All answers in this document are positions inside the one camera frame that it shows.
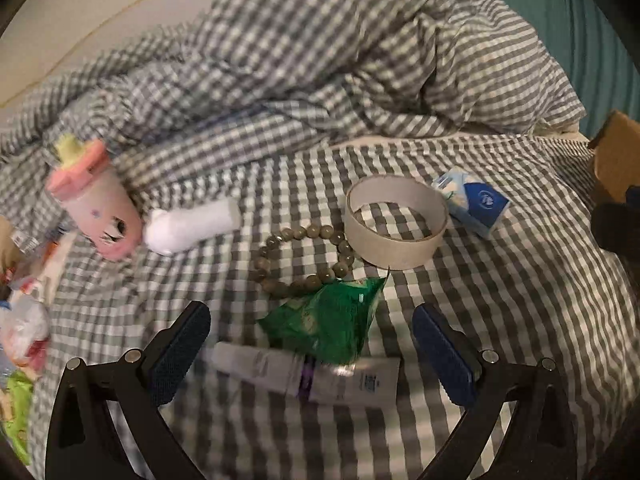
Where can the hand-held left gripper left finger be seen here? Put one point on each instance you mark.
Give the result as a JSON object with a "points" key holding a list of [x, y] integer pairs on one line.
{"points": [[180, 355]]}

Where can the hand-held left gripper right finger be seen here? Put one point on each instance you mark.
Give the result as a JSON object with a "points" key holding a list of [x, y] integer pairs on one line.
{"points": [[445, 360]]}

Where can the cardboard box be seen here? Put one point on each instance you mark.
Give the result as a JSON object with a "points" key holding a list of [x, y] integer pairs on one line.
{"points": [[617, 155]]}

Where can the green snack packet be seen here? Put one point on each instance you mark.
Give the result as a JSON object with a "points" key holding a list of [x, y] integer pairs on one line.
{"points": [[325, 322]]}

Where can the white cream tube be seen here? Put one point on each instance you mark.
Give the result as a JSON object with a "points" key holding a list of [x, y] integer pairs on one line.
{"points": [[320, 377]]}

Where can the white sock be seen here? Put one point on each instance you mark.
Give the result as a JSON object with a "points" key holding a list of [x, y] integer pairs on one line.
{"points": [[192, 225]]}

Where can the beige tape roll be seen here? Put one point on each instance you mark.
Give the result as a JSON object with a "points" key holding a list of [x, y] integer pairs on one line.
{"points": [[400, 222]]}

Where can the blue tissue pack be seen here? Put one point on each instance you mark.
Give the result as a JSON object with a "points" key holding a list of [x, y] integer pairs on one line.
{"points": [[475, 197]]}

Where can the pink plush cup toy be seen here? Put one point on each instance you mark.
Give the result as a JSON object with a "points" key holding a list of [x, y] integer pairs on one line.
{"points": [[97, 200]]}

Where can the grey checkered bed sheet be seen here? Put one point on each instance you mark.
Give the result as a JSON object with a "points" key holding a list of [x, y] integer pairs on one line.
{"points": [[500, 310]]}

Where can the pile of colourful packets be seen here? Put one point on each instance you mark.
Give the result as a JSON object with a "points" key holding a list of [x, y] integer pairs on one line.
{"points": [[20, 310]]}

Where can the grey checkered quilt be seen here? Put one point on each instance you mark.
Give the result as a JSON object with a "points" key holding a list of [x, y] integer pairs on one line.
{"points": [[300, 60]]}

